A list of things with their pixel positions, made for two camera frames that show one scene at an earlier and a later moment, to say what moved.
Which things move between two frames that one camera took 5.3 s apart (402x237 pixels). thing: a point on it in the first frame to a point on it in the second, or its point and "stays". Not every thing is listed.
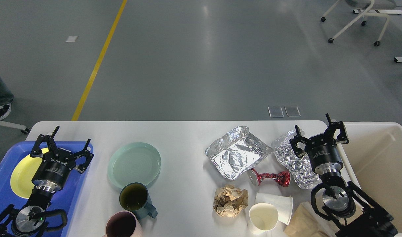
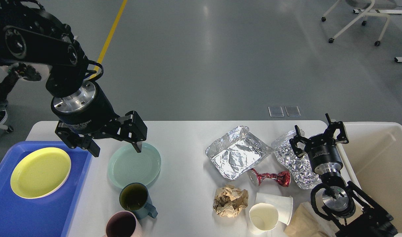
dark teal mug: x=134 y=197 stays
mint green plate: x=133 y=162 stays
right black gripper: x=324 y=155 stays
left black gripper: x=53 y=173 to x=88 y=112
